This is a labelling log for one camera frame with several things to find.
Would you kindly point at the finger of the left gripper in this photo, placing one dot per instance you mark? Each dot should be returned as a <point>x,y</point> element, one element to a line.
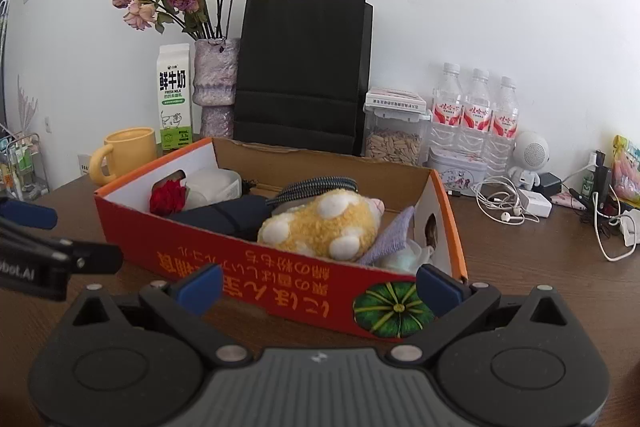
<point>28,214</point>
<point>85,254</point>

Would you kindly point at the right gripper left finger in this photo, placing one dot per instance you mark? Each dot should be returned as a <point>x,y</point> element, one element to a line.
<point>142,358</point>

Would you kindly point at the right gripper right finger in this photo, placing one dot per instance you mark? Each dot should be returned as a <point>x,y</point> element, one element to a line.
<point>497,360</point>

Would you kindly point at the red artificial rose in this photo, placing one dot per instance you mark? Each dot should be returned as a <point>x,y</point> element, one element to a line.
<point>167,198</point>

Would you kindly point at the iridescent plastic bag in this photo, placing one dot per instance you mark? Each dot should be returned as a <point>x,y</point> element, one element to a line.
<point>408,260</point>

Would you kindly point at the purple fabric pouch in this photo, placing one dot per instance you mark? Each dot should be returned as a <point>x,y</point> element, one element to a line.
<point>392,239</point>

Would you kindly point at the navy zipper pouch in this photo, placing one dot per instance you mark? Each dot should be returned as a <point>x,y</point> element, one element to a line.
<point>240,218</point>

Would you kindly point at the yellow plush toy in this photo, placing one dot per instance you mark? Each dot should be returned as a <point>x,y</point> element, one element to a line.
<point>340,225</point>

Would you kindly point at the white leaflet board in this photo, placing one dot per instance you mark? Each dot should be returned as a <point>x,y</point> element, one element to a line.
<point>84,165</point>

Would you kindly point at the yellow ceramic mug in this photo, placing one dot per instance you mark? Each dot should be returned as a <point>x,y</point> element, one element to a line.
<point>123,151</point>

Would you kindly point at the white charger block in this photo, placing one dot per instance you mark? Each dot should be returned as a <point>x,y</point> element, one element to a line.
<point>535,204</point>

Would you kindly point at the white earphones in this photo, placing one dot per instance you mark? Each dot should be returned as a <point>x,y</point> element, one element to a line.
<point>499,200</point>

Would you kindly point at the decorated tin box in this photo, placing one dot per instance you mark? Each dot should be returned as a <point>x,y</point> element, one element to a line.
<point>459,171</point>

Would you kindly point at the white milk carton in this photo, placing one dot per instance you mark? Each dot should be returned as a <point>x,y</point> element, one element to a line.
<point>173,82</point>

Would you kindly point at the red cardboard box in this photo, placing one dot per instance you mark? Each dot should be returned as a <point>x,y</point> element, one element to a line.
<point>361,300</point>

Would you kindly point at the white robot speaker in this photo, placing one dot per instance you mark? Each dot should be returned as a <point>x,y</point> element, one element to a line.
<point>529,155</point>

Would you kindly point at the black phone stand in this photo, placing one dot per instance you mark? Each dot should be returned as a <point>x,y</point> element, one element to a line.
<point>600,178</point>

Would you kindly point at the snack packet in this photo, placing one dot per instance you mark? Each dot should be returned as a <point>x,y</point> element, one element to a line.
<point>626,174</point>

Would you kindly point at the purple flower vase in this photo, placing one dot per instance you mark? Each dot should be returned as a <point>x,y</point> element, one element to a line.
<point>214,84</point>

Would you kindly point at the water bottle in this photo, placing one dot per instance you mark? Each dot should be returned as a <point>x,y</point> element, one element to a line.
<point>503,128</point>
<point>446,108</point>
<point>476,115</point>

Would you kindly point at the clear seed container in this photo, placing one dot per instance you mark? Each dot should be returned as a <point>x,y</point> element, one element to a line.
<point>394,135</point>

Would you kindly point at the black paper bag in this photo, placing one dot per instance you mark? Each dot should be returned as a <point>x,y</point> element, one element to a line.
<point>303,74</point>

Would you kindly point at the white paper box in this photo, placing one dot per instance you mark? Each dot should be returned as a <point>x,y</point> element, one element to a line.
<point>395,99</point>

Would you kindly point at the wire storage rack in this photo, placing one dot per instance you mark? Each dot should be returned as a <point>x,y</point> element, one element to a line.
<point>23,175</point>

